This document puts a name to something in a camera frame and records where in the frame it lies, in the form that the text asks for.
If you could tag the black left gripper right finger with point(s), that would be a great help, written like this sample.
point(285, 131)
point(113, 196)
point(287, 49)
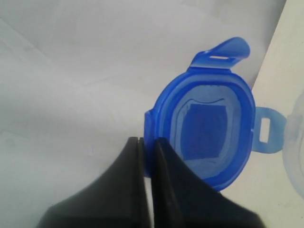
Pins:
point(183, 200)

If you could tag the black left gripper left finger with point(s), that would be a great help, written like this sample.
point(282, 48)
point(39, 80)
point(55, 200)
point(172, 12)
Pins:
point(117, 199)

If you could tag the blue container lid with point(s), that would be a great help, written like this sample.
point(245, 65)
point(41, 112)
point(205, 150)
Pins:
point(209, 116)

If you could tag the clear plastic container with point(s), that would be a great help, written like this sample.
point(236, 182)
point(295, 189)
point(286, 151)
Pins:
point(293, 148)

